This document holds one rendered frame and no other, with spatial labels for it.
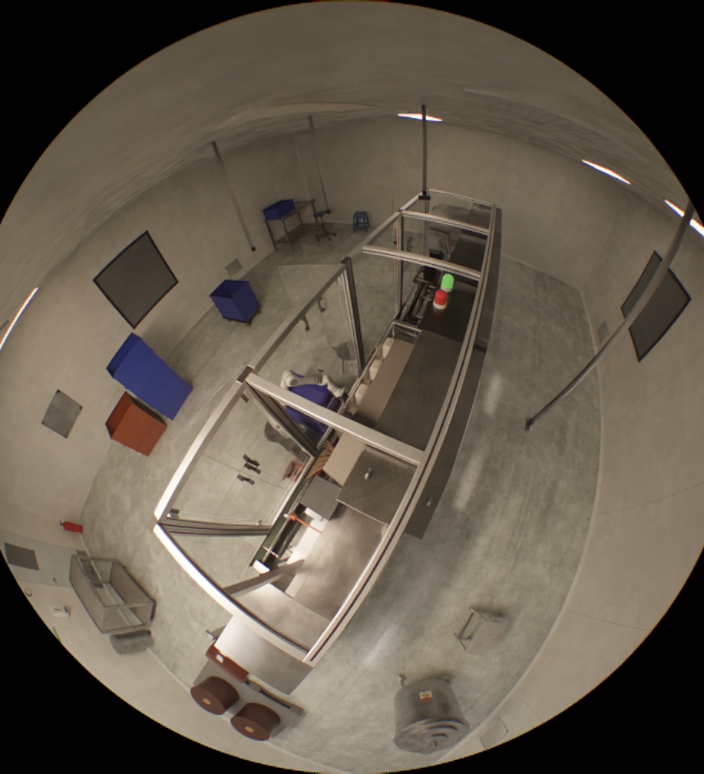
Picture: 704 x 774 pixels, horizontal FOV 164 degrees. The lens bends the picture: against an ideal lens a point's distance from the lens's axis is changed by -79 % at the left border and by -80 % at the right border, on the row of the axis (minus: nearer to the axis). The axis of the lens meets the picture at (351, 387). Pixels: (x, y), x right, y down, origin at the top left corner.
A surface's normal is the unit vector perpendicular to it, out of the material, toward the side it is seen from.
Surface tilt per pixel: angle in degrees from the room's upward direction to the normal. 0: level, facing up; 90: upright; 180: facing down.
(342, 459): 0
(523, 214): 90
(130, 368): 90
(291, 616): 0
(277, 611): 0
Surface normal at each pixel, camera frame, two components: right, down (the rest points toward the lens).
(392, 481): -0.11, -0.50
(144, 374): 0.90, 0.32
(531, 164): -0.47, 0.79
